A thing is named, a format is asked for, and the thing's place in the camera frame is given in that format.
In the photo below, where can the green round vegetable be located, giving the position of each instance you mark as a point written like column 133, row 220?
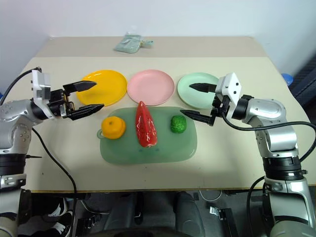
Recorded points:
column 178, row 124

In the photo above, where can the red pepper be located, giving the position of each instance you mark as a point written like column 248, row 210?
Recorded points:
column 145, row 128

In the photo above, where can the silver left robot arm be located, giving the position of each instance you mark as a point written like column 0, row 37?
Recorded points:
column 14, row 116

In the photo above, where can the dark striped object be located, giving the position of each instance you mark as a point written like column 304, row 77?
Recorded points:
column 304, row 79

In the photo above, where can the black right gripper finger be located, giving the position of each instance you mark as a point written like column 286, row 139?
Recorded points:
column 197, row 116
column 202, row 87

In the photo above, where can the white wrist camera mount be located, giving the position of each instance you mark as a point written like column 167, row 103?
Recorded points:
column 229, row 91
column 40, row 85

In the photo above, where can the pink plate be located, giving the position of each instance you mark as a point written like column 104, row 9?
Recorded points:
column 150, row 86

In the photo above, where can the black and white sneaker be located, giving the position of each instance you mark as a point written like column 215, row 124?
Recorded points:
column 58, row 217

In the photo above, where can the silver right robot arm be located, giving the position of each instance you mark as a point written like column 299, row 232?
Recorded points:
column 276, row 128

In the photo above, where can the teal packaged cloth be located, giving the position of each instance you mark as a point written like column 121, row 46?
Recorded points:
column 128, row 44

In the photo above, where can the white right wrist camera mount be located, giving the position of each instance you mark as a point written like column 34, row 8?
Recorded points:
column 229, row 91

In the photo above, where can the green plate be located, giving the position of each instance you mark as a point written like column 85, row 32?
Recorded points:
column 195, row 98

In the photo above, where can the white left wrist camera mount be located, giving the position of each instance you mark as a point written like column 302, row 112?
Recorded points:
column 40, row 85

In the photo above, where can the blue round object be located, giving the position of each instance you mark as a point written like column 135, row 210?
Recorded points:
column 288, row 78

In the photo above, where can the orange fruit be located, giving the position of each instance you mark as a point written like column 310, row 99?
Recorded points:
column 113, row 127

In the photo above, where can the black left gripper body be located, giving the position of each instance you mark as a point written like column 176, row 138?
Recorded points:
column 59, row 103

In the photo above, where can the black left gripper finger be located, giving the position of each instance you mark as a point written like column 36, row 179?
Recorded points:
column 80, row 86
column 85, row 110

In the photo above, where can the translucent green cutting board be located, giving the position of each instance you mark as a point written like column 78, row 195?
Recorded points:
column 148, row 153

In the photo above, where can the yellow plate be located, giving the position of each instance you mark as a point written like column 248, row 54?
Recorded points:
column 103, row 87

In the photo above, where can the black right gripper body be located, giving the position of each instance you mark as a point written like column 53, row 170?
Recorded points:
column 218, row 105

